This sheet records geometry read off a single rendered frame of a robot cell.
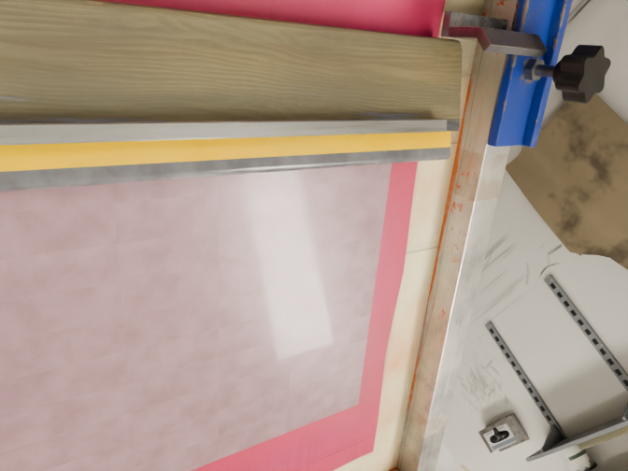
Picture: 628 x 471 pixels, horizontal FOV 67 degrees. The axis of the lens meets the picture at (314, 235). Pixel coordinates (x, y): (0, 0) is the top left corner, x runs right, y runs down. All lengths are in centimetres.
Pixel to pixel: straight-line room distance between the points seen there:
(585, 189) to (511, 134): 188
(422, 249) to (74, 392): 35
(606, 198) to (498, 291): 78
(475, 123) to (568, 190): 189
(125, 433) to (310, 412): 19
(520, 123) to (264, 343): 32
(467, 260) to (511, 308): 223
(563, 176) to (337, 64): 208
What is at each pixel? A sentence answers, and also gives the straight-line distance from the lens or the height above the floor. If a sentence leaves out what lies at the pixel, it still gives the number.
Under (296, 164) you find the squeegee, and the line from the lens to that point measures 35.
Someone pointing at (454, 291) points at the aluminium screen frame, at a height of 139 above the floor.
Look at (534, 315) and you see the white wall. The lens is 268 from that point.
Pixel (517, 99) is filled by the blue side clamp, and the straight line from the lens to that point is 49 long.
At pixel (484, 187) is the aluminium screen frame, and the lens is 50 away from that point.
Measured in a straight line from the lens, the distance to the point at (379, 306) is 52.
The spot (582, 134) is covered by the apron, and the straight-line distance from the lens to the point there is 235.
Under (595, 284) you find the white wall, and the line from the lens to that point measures 248.
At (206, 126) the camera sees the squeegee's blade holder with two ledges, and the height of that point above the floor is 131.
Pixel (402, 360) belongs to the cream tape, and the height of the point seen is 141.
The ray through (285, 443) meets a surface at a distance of 55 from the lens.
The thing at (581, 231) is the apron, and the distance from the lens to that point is 241.
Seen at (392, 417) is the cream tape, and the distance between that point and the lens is 64.
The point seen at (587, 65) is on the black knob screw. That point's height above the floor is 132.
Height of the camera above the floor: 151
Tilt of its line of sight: 27 degrees down
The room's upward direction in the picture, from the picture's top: 153 degrees clockwise
